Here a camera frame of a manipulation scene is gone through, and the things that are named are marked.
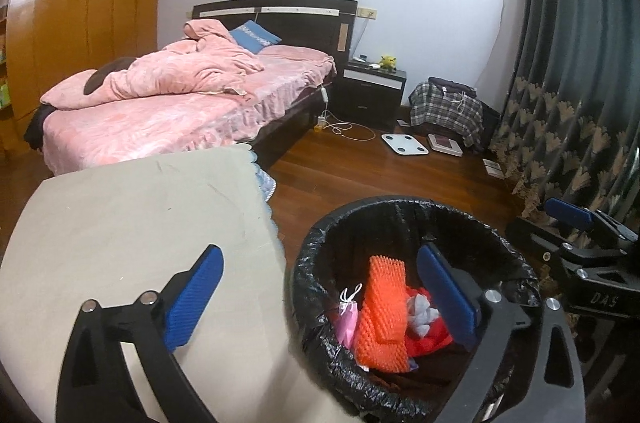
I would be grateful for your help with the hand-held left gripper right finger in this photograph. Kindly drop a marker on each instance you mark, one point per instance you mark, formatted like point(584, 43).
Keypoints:
point(447, 298)

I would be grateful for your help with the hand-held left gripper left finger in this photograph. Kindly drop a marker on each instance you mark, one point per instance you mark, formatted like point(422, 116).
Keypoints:
point(192, 298)

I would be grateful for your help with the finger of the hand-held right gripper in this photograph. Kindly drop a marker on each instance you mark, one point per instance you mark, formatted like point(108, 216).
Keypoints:
point(570, 214)
point(540, 238)

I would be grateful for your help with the white plastic bag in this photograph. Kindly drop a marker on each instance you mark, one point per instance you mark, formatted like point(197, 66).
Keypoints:
point(420, 310)

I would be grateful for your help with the red glove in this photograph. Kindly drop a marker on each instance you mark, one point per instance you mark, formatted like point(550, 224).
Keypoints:
point(430, 343)

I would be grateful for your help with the orange foam net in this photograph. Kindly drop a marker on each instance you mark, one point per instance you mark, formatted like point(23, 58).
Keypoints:
point(380, 353)
point(387, 293)

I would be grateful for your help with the small pink bag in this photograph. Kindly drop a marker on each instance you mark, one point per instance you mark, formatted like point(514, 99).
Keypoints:
point(347, 323)

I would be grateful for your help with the black lined trash bin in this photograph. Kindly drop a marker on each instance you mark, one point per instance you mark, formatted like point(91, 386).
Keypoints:
point(320, 263)

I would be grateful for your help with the white flat box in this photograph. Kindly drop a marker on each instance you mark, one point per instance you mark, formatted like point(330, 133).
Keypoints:
point(493, 168)

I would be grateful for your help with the beige tablecloth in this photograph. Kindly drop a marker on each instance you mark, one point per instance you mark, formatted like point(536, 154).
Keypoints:
point(125, 213)

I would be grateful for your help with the pink and white scale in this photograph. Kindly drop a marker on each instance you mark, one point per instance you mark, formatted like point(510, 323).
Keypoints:
point(445, 144)

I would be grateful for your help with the white bathroom scale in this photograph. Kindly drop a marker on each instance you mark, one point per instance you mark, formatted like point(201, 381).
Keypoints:
point(405, 144)

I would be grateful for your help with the plaid cloth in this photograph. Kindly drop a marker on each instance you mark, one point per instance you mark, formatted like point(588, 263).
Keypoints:
point(440, 113)

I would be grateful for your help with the dark patterned curtain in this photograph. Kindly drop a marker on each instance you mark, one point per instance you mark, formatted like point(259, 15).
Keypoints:
point(575, 53)

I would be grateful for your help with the dark bag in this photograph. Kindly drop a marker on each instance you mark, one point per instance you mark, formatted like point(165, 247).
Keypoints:
point(450, 84)

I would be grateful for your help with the pink bed sheet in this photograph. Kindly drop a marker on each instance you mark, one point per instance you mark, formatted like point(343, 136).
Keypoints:
point(150, 123)

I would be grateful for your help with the dark nightstand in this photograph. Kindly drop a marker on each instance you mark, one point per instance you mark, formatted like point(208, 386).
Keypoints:
point(370, 103)

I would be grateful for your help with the pink duvet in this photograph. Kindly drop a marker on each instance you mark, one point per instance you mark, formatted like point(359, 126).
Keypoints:
point(165, 73)

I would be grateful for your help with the black cloth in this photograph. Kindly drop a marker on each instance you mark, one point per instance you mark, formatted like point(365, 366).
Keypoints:
point(35, 128)

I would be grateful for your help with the yellow plush toy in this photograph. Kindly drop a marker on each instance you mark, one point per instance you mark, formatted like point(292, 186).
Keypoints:
point(388, 62)

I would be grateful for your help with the pink pillow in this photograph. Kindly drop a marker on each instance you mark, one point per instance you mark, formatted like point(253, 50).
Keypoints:
point(295, 53)

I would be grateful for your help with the blue pillow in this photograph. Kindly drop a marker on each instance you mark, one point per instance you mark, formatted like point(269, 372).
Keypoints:
point(252, 37)

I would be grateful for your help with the green bottle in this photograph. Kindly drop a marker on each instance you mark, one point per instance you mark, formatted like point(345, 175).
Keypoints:
point(5, 94)

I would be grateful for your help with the dark wooden bed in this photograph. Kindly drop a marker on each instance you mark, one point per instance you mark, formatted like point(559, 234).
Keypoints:
point(300, 23)

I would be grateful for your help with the wooden wardrobe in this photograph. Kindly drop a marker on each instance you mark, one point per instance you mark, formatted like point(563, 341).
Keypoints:
point(90, 3)

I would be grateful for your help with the wall socket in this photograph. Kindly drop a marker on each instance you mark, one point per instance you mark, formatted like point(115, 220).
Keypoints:
point(366, 12)

